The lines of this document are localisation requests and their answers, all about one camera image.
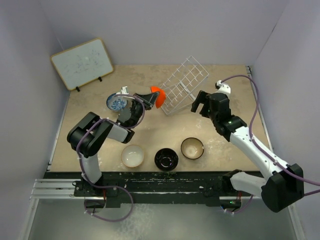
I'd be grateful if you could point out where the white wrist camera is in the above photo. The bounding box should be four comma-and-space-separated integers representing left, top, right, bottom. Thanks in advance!
215, 80, 231, 96
120, 86, 129, 95

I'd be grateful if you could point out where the blue floral ceramic bowl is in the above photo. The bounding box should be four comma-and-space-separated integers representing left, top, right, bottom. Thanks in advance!
106, 93, 128, 112

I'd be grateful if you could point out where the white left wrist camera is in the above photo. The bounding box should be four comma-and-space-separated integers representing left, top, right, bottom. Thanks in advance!
120, 86, 129, 95

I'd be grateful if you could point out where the black glossy bowl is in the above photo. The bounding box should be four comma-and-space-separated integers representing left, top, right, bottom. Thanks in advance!
154, 148, 179, 172

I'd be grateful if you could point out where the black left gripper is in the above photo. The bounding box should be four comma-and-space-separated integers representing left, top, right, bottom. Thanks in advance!
130, 91, 159, 129

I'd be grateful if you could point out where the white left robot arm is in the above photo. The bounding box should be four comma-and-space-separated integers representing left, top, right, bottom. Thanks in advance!
67, 87, 166, 196

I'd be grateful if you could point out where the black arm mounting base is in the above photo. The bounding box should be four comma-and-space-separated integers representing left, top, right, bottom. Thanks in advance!
43, 171, 249, 208

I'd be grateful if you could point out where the orange plastic bowl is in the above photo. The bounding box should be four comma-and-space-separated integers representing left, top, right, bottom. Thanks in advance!
150, 86, 166, 109

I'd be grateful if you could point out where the aluminium extrusion rail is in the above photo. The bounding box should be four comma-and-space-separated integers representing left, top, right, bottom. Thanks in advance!
30, 179, 75, 200

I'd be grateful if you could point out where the white wire dish rack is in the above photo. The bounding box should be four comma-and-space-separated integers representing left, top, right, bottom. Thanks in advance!
159, 56, 209, 115

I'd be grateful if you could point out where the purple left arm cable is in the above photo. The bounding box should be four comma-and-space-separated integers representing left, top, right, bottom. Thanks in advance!
76, 92, 146, 223

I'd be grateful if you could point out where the white bowl orange rim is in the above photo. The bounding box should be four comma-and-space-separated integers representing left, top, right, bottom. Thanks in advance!
121, 144, 145, 168

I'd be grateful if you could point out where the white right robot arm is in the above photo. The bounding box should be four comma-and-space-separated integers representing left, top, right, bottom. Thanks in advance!
191, 90, 305, 213

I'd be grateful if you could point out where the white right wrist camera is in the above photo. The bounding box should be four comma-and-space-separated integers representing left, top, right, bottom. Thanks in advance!
215, 80, 231, 96

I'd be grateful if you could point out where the beige bowl dark rim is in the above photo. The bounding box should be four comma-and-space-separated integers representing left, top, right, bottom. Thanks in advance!
180, 137, 205, 160

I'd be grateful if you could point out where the small whiteboard wooden frame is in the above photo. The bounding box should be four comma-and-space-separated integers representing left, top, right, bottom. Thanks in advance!
50, 38, 114, 91

